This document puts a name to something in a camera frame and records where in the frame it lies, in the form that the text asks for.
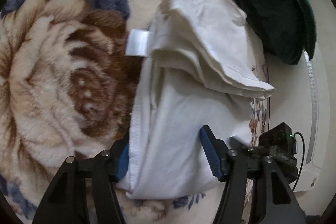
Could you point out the teal plush duvet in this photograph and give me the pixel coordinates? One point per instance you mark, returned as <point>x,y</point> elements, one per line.
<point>262,3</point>

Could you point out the white t-shirt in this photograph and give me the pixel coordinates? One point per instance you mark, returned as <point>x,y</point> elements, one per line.
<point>178,119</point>

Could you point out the white appliance with strip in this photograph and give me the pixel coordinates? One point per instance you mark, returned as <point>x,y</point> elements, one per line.
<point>321,121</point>

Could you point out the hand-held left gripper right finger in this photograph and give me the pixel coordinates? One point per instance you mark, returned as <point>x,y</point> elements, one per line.
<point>210,154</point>

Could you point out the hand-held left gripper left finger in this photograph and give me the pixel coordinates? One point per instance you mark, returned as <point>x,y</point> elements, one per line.
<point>122,161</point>

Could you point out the floral plush blanket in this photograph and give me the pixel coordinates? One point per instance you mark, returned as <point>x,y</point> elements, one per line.
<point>52,69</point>

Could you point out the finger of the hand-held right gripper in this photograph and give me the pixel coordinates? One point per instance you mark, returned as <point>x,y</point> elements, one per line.
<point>239,143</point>

